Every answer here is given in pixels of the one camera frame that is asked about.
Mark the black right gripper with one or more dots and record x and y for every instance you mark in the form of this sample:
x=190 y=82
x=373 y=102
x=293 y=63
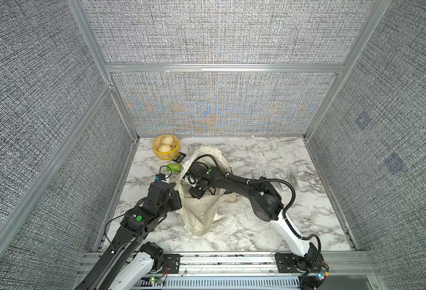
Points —
x=195 y=194

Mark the white steamed bun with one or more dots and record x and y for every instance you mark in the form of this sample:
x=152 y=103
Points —
x=164 y=148
x=167 y=140

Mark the front white steamed bun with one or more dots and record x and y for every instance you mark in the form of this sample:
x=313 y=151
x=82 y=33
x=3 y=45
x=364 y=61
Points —
x=164 y=148

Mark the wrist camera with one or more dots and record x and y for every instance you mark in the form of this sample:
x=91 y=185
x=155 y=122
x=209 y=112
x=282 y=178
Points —
x=193 y=173
x=161 y=182

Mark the green cake snack packet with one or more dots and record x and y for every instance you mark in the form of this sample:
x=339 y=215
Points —
x=175 y=167

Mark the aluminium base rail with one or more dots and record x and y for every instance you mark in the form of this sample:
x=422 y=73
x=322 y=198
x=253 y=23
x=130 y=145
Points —
x=338 y=270

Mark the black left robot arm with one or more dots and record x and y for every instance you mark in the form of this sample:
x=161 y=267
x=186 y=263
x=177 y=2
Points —
x=137 y=223

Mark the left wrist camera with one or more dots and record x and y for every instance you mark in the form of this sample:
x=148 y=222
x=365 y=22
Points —
x=161 y=182

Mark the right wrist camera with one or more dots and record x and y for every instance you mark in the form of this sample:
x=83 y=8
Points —
x=193 y=173

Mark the cream canvas tote bag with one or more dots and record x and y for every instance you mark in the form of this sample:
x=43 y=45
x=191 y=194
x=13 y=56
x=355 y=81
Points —
x=199 y=212

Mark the clear compass case green label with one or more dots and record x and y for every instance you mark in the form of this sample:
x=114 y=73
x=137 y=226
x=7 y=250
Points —
x=292 y=178

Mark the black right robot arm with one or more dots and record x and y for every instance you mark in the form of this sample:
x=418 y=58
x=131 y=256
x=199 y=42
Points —
x=266 y=204

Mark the black snack packet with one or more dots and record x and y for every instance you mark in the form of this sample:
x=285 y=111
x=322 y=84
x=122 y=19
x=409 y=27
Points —
x=181 y=156

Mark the clear compass case blue compass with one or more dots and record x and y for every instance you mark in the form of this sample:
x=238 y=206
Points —
x=265 y=174

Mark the rear white steamed bun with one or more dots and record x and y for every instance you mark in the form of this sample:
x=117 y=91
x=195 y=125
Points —
x=167 y=140

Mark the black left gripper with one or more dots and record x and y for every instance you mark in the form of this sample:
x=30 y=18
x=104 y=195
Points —
x=175 y=196

